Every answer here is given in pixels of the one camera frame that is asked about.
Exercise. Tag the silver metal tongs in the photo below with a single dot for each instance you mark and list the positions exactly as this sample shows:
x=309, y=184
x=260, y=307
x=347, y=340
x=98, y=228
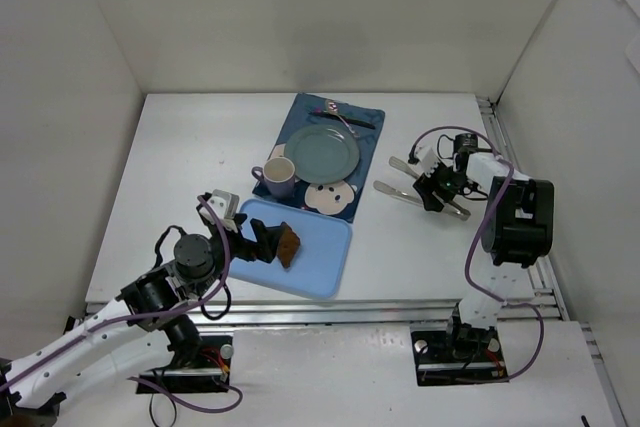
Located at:
x=395, y=192

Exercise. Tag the aluminium right side rail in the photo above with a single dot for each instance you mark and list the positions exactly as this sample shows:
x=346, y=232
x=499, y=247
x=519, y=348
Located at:
x=543, y=277

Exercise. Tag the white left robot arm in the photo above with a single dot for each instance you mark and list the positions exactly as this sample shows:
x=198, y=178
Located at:
x=146, y=326

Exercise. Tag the lavender ceramic mug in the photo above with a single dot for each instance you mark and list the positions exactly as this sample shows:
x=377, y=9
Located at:
x=278, y=176

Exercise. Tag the aluminium table edge rail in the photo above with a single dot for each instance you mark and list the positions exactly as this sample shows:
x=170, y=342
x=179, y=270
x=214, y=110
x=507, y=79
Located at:
x=360, y=312

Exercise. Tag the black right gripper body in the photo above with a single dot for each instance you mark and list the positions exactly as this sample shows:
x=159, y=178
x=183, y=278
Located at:
x=428, y=190

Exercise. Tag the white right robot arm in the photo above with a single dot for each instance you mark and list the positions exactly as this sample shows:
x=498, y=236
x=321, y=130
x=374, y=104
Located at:
x=515, y=231

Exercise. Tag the light blue plastic tray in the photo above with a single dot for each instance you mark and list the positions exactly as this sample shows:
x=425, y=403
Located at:
x=317, y=267

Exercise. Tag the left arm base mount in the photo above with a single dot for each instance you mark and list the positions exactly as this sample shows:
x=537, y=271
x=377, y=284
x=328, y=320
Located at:
x=208, y=372

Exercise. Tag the silver metal spoon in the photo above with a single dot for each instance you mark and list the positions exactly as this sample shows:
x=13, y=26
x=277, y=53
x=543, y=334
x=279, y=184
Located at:
x=332, y=109

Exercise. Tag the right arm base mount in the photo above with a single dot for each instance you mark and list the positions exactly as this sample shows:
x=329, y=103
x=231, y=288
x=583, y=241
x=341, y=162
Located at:
x=473, y=361

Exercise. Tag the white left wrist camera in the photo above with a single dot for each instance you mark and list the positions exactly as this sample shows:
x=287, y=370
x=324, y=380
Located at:
x=225, y=205

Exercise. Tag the teal green ceramic plate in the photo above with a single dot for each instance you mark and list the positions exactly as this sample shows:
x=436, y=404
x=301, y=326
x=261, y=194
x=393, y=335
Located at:
x=322, y=153

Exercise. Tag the black handled knife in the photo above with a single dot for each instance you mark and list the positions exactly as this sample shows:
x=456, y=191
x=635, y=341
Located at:
x=348, y=120

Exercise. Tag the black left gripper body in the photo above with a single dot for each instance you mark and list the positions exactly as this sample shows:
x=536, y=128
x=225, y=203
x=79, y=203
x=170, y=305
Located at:
x=261, y=240

